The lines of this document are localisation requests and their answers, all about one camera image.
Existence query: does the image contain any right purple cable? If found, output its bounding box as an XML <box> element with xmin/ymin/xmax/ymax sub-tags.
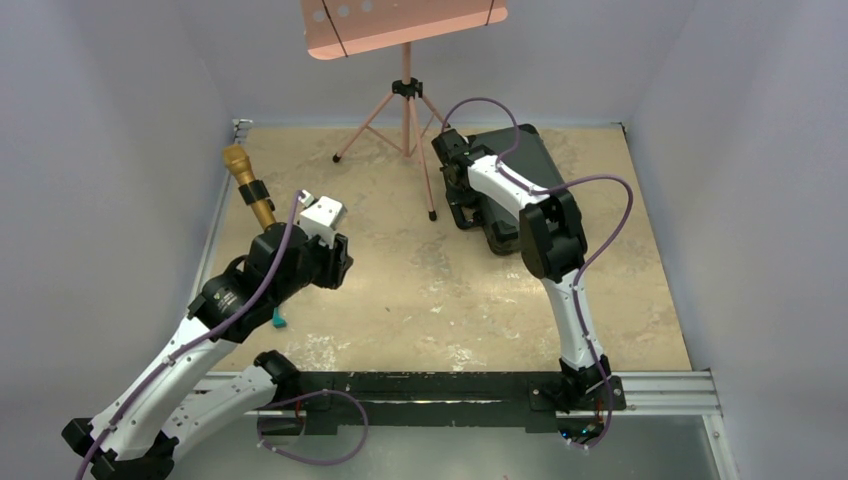
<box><xmin>440</xmin><ymin>97</ymin><xmax>635</xmax><ymax>452</ymax></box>

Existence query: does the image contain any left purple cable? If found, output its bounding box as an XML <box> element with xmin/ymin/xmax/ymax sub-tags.
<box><xmin>74</xmin><ymin>190</ymin><xmax>309</xmax><ymax>480</ymax></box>

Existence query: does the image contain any teal curved plastic piece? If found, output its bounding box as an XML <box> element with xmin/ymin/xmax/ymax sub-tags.
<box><xmin>271</xmin><ymin>308</ymin><xmax>288</xmax><ymax>329</ymax></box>

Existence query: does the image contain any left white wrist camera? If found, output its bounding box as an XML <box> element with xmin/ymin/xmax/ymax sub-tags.
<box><xmin>297</xmin><ymin>190</ymin><xmax>347</xmax><ymax>247</ymax></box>

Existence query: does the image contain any pink music stand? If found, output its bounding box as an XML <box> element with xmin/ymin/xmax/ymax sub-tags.
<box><xmin>299</xmin><ymin>0</ymin><xmax>508</xmax><ymax>221</ymax></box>

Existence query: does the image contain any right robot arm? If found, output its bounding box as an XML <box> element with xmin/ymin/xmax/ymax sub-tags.
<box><xmin>431</xmin><ymin>124</ymin><xmax>610</xmax><ymax>407</ymax></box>

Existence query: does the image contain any gold microphone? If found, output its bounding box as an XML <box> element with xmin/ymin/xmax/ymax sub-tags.
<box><xmin>222</xmin><ymin>144</ymin><xmax>277</xmax><ymax>230</ymax></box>

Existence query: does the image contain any black poker case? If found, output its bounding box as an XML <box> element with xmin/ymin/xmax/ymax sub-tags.
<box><xmin>445</xmin><ymin>123</ymin><xmax>570</xmax><ymax>256</ymax></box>

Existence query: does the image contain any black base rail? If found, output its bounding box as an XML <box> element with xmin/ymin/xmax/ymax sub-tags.
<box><xmin>271</xmin><ymin>371</ymin><xmax>627</xmax><ymax>440</ymax></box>

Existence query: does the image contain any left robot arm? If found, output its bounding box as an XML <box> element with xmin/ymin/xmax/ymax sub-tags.
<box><xmin>61</xmin><ymin>222</ymin><xmax>354</xmax><ymax>479</ymax></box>

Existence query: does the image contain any purple cable loop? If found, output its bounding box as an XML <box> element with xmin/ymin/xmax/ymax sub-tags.
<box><xmin>256</xmin><ymin>388</ymin><xmax>369</xmax><ymax>466</ymax></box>

